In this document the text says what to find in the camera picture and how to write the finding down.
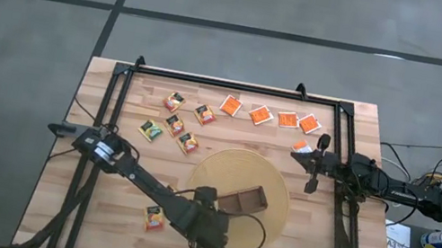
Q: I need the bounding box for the green lemon lime tea bag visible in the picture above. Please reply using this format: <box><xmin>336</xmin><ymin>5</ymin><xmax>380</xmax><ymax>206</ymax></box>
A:
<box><xmin>135</xmin><ymin>117</ymin><xmax>166</xmax><ymax>146</ymax></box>

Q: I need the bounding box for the black aluminium rig frame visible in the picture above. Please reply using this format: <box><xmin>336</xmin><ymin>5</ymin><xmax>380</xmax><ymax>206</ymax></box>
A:
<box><xmin>14</xmin><ymin>39</ymin><xmax>424</xmax><ymax>248</ymax></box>

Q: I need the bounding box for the bright orange tea sachet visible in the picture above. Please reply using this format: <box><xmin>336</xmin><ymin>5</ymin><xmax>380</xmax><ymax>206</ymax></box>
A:
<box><xmin>275</xmin><ymin>109</ymin><xmax>302</xmax><ymax>131</ymax></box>
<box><xmin>218</xmin><ymin>93</ymin><xmax>245</xmax><ymax>119</ymax></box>
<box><xmin>246</xmin><ymin>102</ymin><xmax>276</xmax><ymax>129</ymax></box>
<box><xmin>291</xmin><ymin>138</ymin><xmax>315</xmax><ymax>156</ymax></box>
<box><xmin>296</xmin><ymin>111</ymin><xmax>323</xmax><ymax>137</ymax></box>

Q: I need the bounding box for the brown wooden tea organizer box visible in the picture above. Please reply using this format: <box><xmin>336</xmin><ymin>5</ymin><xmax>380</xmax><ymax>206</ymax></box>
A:
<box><xmin>214</xmin><ymin>178</ymin><xmax>273</xmax><ymax>221</ymax></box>

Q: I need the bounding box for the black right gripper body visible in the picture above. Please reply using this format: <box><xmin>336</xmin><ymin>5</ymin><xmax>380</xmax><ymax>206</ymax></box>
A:
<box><xmin>303</xmin><ymin>131</ymin><xmax>343</xmax><ymax>198</ymax></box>

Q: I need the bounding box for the round woven straw placemat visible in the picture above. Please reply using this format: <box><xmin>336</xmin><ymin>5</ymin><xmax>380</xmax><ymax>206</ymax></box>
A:
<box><xmin>176</xmin><ymin>139</ymin><xmax>299</xmax><ymax>248</ymax></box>

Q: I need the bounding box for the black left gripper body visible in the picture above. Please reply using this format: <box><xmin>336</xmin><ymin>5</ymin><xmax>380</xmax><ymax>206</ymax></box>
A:
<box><xmin>190</xmin><ymin>183</ymin><xmax>233</xmax><ymax>217</ymax></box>

